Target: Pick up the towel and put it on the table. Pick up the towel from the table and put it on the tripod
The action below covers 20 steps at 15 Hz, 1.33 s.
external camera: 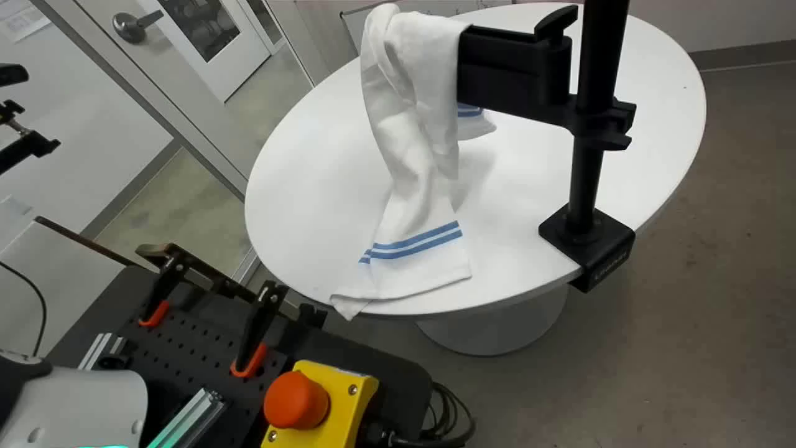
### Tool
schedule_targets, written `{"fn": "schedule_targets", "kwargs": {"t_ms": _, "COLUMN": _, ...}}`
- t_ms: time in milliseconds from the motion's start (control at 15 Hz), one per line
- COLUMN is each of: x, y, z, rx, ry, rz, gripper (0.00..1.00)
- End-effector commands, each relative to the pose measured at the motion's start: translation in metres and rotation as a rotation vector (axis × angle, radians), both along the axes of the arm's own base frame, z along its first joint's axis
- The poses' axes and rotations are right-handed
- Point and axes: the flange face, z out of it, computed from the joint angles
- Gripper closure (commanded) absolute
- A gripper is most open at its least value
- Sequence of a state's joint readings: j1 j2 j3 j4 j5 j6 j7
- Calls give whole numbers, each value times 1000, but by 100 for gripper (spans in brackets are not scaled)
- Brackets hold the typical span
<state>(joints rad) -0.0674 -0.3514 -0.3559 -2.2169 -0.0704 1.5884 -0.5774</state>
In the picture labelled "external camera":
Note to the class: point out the black tripod camera mount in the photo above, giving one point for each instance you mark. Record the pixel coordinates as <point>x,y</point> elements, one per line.
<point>28,142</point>

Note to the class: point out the silver door handle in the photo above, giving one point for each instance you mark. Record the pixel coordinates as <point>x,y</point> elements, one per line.
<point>135,29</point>

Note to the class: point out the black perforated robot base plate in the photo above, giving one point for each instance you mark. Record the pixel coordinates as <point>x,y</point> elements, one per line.
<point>201,336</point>

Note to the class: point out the left black orange-handled clamp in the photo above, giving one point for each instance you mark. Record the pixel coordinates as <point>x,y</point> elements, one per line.
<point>158,303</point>

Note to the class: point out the round white table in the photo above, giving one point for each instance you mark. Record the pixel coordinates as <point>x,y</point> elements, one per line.
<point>316,188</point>

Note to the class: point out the right black orange-handled clamp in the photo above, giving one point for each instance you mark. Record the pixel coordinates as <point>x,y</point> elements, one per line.
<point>252,347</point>

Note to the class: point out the white door with window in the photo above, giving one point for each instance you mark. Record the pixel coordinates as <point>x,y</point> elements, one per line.
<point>192,43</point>

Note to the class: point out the aluminium extrusion rail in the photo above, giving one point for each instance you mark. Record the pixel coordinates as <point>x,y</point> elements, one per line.
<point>192,421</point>

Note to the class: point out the black clamp-mounted pole stand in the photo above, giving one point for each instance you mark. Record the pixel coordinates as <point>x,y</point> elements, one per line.
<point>585,234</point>

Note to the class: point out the short aluminium extrusion piece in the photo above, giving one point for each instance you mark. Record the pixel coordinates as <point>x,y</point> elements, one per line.
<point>105,344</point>

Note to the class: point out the white towel with blue stripes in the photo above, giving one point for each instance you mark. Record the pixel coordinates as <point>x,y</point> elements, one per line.
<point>408,81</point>

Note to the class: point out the yellow emergency stop box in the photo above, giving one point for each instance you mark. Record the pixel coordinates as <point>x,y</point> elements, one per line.
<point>316,407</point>

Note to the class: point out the black orange-handled clamp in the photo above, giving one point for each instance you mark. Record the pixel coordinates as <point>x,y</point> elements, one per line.
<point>252,347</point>
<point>158,303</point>

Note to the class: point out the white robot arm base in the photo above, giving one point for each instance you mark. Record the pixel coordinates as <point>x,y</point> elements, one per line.
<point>54,407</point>

